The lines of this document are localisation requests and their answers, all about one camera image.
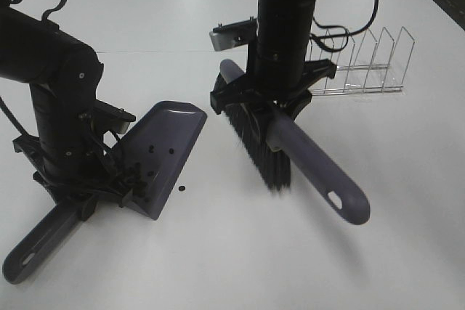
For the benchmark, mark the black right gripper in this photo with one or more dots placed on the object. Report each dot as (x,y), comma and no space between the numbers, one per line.
(242,88)

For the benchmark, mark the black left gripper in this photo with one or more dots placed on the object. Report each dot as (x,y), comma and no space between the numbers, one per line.
(78,167)

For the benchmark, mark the purple brush black bristles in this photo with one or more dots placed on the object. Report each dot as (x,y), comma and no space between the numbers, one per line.
(285,143)

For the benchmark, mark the pile of coffee beans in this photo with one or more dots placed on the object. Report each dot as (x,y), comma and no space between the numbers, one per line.
(155,170)

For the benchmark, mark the purple plastic dustpan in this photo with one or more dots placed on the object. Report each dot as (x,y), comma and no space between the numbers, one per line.
(166,123)

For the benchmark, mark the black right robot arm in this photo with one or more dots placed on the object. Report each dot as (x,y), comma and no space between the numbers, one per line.
(277,73)

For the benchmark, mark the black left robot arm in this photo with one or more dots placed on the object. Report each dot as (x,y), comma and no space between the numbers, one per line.
(62,72)

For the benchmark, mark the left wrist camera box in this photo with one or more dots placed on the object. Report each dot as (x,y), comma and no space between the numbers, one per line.
(104,117)

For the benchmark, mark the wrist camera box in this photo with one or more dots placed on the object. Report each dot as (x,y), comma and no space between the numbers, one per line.
(104,117)
(225,37)

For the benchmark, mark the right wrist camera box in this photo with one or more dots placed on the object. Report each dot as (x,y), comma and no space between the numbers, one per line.
(225,37)

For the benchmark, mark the chrome wire dish rack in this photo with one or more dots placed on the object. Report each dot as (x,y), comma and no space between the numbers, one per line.
(370,63)

